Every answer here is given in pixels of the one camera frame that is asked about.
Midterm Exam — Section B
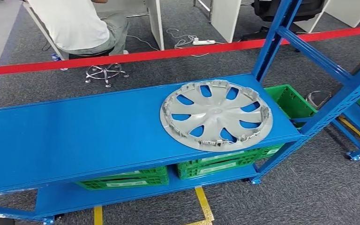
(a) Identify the yellow floor tape outline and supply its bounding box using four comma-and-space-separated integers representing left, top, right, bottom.
93, 186, 215, 225
338, 115, 360, 153

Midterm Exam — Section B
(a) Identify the grey plastic wheel hubcap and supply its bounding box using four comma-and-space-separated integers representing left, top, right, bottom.
159, 80, 274, 153

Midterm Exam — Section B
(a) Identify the white office desk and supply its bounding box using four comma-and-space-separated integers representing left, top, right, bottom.
194, 0, 242, 44
23, 0, 165, 61
293, 0, 360, 34

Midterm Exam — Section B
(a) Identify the blue metal shelf rack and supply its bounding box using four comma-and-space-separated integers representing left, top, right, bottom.
0, 0, 360, 225

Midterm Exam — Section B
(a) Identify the long red barrier belt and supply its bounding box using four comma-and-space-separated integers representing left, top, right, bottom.
0, 24, 360, 77

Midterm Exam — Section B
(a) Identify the white floor cable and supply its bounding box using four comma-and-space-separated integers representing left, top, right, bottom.
125, 35, 160, 52

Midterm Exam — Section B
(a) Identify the white power strip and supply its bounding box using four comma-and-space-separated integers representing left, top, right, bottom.
192, 38, 217, 46

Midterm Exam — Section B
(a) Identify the seated person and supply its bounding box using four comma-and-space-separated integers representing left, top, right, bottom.
27, 0, 130, 60

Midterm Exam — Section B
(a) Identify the black stool with chrome base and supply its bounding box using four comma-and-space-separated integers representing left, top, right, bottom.
68, 47, 130, 89

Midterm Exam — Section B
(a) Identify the black office chair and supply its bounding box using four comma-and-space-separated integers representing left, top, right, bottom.
240, 0, 327, 41

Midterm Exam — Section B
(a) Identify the open green plastic crate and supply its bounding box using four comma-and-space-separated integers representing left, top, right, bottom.
263, 84, 318, 129

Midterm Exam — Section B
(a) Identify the tangled white cable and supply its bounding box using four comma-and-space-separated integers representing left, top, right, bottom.
166, 28, 227, 58

